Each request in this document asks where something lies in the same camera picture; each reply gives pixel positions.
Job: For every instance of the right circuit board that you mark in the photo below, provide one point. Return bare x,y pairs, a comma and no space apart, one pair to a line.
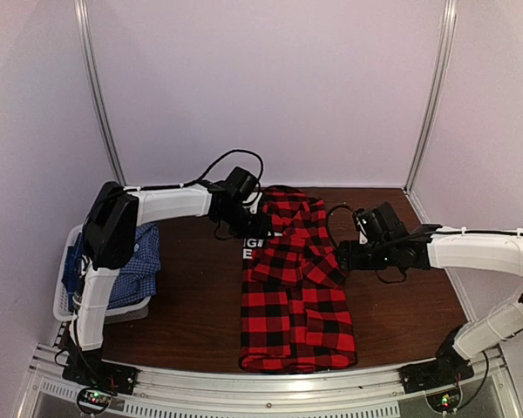
444,402

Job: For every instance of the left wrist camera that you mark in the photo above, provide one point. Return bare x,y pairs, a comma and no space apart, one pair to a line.
239,184

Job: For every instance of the red black plaid shirt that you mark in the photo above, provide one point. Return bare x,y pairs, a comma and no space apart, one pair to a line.
295,317

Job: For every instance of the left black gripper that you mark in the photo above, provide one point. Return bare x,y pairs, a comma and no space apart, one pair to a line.
261,228

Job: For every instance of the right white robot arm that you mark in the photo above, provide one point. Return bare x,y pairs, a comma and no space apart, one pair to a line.
433,246

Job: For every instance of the blue checkered shirt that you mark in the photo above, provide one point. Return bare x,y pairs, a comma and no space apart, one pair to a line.
137,279

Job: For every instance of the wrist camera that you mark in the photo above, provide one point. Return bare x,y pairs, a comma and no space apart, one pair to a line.
380,224
239,184

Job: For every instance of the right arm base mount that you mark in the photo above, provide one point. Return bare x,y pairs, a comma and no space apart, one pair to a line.
445,369

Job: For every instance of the circuit board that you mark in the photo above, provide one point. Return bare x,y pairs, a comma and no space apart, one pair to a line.
92,401
444,402

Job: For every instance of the aluminium corner post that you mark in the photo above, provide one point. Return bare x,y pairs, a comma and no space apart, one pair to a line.
82,16
447,29

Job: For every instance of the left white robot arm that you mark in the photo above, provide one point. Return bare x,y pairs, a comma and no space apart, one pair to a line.
108,237

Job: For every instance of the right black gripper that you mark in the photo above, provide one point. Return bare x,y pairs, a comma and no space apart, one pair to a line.
350,259

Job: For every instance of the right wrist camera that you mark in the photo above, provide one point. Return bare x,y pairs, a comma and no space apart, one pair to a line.
380,224

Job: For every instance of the left circuit board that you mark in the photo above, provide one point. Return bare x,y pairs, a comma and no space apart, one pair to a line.
92,401

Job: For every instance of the white plastic laundry basket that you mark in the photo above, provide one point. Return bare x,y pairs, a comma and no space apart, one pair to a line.
61,311

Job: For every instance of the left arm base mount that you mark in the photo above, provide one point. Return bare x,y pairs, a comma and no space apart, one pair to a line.
88,369

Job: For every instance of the front aluminium frame rail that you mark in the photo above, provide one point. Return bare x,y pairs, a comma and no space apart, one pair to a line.
366,392

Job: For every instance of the left aluminium corner post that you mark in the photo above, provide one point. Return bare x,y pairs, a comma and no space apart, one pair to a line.
82,16

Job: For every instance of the right aluminium corner post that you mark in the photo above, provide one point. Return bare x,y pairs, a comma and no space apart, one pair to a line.
447,29

